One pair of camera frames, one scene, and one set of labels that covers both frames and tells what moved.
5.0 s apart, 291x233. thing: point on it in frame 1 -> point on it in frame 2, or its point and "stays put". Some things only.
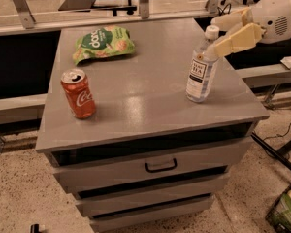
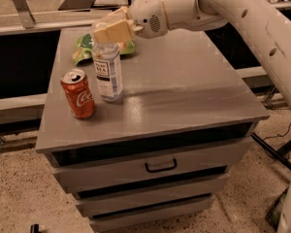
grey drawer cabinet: x=149 y=160 stays put
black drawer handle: x=155 y=170 stays put
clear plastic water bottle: x=204 y=68 -> x=109 y=70
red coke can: x=76 y=85 stays put
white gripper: x=275 y=19 -> x=147 y=14
